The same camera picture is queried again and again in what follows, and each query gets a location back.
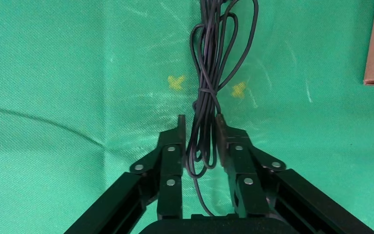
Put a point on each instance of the green cloth table mat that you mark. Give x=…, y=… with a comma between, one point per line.
x=61, y=80

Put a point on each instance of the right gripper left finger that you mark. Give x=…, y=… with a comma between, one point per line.
x=171, y=168

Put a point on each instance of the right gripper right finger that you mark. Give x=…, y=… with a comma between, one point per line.
x=242, y=168

